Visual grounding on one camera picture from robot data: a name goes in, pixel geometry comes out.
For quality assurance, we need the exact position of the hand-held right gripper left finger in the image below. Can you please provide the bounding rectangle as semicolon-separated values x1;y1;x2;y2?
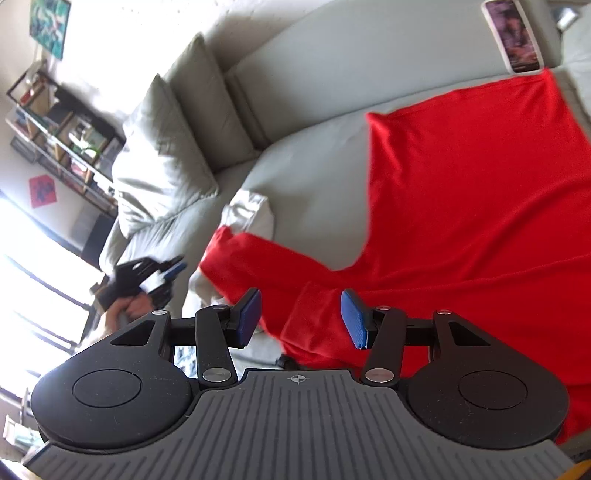
110;287;264;386

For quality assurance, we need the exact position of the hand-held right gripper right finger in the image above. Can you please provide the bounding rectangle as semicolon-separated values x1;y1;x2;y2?
340;288;492;387

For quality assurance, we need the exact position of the red shirt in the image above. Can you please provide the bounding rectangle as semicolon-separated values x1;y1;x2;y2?
198;68;591;446

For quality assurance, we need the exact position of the person's left hand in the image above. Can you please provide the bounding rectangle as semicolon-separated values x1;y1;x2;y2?
104;294;157;334

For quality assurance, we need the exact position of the dark cabinet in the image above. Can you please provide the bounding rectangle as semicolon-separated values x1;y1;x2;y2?
81;203;117;269

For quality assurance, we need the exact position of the blue patterned rug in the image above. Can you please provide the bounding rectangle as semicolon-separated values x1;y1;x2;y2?
174;345;200;377

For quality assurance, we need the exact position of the window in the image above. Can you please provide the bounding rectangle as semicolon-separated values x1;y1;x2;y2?
0;194;108;370

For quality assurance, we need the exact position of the grey sofa cushion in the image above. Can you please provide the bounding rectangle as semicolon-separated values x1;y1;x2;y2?
113;74;220;238
164;32;260;175

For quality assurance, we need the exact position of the open shelf unit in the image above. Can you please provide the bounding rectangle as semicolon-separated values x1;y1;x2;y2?
4;60;126;214

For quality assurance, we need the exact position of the grey sofa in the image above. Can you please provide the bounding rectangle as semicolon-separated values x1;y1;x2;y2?
97;0;591;462

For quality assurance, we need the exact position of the phone in white case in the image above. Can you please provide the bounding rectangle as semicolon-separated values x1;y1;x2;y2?
480;0;544;75

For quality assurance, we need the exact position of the red paper wall decoration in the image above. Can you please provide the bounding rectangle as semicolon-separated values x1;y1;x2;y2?
28;174;60;209

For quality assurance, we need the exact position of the green wall painting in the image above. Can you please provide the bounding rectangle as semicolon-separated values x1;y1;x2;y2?
28;0;72;61

